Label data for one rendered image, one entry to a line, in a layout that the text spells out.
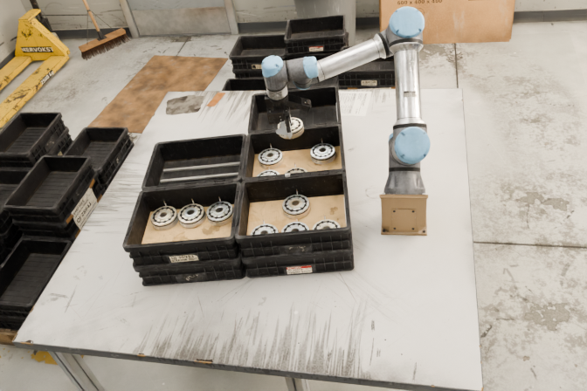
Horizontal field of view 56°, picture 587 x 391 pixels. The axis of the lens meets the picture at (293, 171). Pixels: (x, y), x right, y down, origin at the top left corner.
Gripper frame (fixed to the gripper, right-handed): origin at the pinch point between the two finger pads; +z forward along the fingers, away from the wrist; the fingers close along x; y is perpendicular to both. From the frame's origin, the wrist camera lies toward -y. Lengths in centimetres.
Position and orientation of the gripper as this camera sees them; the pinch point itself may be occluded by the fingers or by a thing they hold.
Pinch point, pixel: (291, 131)
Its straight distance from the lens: 218.5
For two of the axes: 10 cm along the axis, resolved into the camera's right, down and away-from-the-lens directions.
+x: 0.2, 7.6, -6.5
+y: -9.9, 1.0, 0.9
